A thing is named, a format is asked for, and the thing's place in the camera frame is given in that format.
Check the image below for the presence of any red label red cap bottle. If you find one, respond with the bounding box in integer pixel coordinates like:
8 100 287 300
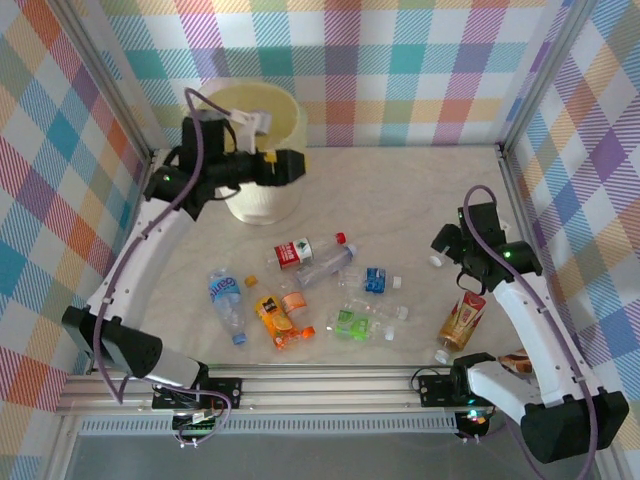
264 231 350 272

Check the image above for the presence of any clear white cap bottle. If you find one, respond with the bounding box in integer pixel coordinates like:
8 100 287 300
344 295 412 322

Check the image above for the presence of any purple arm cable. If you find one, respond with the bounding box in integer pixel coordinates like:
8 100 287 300
462 184 601 480
94 87 236 405

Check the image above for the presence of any blue cap water bottle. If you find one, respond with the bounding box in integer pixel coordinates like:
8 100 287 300
206 268 250 347

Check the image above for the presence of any red gold tea bottle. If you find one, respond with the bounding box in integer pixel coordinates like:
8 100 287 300
433 291 489 365

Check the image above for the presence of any cream plastic waste bin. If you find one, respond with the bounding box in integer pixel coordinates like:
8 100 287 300
224 172 304 226

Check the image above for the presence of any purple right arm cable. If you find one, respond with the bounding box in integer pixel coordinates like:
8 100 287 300
462 184 601 480

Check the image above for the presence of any bluish clear ribbed bottle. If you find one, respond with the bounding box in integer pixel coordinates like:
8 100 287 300
294 243 360 290

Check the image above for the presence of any small controller board with wires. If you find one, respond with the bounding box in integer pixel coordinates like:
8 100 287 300
171 408 222 450
455 407 495 445

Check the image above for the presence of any orange juice bottle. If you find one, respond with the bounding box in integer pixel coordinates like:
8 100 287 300
255 294 317 352

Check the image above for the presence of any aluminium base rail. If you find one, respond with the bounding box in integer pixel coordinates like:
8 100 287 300
53 366 607 417

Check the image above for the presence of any aluminium frame post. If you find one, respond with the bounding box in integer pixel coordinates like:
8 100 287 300
497 0 599 159
57 0 159 161

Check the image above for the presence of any green label white cap bottle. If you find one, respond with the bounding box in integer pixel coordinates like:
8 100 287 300
327 307 400 344

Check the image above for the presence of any aluminium side frame rail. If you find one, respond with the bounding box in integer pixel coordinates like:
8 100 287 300
497 147 576 361
88 148 160 376

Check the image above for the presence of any brown coffee drink bottle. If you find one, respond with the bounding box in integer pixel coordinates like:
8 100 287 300
499 352 532 375

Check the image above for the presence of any grey slotted cable duct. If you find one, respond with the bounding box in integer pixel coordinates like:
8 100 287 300
78 417 460 437

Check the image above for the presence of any cream plastic trash bin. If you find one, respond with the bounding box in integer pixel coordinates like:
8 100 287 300
192 77 311 174

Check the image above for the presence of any orange label clear bottle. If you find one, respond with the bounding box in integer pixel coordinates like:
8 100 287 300
244 274 309 316

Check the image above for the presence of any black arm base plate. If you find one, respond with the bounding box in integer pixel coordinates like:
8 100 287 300
417 372 501 409
151 377 245 412

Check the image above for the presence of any blue label white cap bottle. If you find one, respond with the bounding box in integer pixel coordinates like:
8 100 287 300
338 266 404 296

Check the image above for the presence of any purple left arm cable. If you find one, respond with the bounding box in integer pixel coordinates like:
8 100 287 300
94 87 236 405

